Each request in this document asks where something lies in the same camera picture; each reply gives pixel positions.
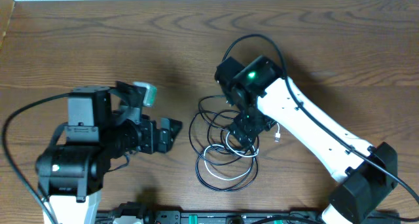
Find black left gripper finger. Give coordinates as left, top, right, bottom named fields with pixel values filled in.
left=157, top=129, right=175, bottom=153
left=160, top=118, right=183, bottom=136

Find black usb cable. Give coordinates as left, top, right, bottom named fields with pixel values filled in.
left=189, top=94, right=261, bottom=193

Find white usb cable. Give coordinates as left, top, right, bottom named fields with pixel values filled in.
left=203, top=122, right=282, bottom=181

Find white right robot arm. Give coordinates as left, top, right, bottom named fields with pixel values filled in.
left=215, top=56, right=397, bottom=223

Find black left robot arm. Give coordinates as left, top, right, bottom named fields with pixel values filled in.
left=35, top=81, right=183, bottom=223

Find green rail clamp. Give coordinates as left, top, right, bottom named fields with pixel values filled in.
left=188, top=214, right=198, bottom=224

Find black aluminium mounting rail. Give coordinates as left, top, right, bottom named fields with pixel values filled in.
left=93, top=201, right=402, bottom=224

